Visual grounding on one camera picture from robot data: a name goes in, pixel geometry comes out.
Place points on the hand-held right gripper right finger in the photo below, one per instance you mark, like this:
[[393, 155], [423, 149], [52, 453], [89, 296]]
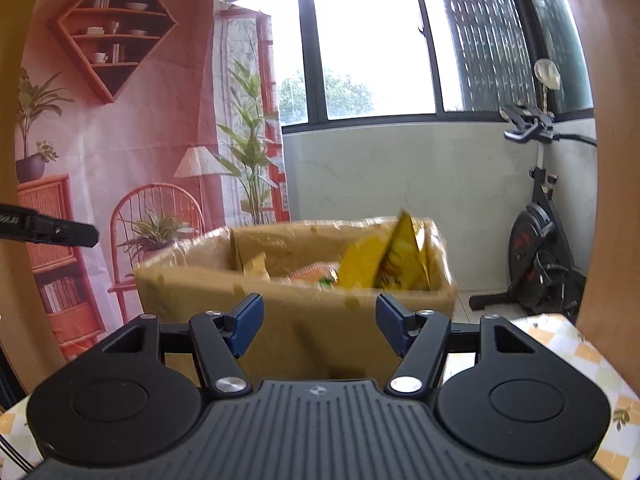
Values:
[[392, 322]]

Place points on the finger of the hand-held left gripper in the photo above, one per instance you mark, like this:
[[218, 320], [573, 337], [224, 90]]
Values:
[[50, 227]]

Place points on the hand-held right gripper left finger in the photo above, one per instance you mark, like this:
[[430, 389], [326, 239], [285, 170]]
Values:
[[247, 322]]

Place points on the brown cardboard box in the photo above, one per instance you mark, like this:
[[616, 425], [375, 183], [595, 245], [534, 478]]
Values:
[[310, 325]]

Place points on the yellow snack bag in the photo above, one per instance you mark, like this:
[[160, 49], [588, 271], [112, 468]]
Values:
[[400, 260]]

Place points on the orange snack bag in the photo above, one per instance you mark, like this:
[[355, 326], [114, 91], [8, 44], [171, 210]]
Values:
[[310, 271]]

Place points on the pink printed backdrop cloth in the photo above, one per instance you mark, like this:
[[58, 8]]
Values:
[[150, 110]]

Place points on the black exercise bike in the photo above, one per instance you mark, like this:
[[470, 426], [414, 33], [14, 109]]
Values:
[[532, 240]]

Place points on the black framed window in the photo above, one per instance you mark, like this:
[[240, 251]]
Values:
[[370, 45]]

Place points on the white pouch on pole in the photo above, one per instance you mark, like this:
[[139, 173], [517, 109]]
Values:
[[547, 74]]

